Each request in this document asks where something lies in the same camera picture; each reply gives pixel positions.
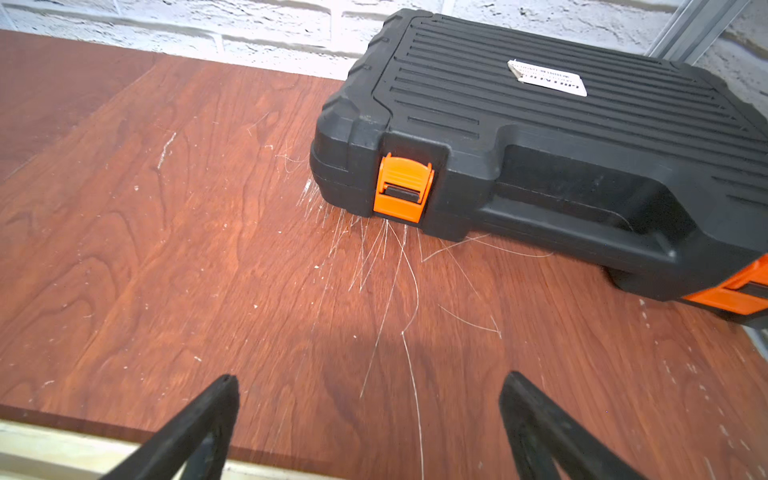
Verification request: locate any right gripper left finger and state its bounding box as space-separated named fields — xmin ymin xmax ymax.
xmin=103 ymin=374 xmax=239 ymax=479

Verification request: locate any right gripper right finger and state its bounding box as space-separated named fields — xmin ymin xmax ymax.
xmin=499 ymin=371 xmax=643 ymax=479

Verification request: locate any light plywood board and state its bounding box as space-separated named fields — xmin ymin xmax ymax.
xmin=0 ymin=418 xmax=337 ymax=480

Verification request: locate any black plastic tool case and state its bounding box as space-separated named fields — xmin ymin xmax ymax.
xmin=309 ymin=9 xmax=767 ymax=329

